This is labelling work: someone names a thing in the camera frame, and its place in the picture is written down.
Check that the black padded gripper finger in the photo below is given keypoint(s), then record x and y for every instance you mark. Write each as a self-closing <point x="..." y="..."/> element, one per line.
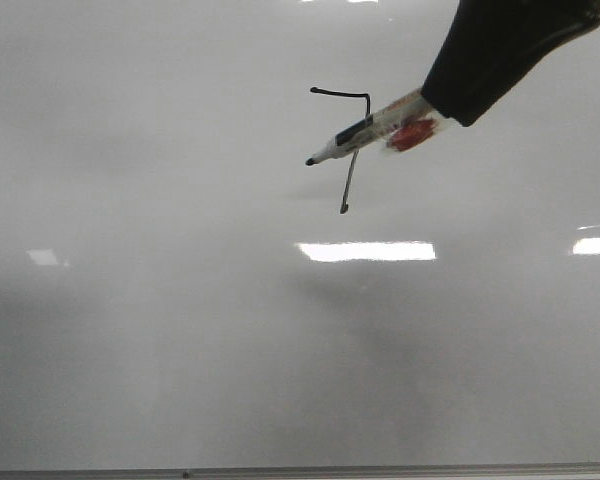
<point x="491" y="45"/>

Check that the black whiteboard marker with tape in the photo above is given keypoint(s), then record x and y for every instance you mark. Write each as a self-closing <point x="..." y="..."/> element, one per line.
<point x="402" y="125"/>

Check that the white whiteboard with metal frame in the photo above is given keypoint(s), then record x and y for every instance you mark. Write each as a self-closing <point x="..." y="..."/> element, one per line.
<point x="179" y="289"/>

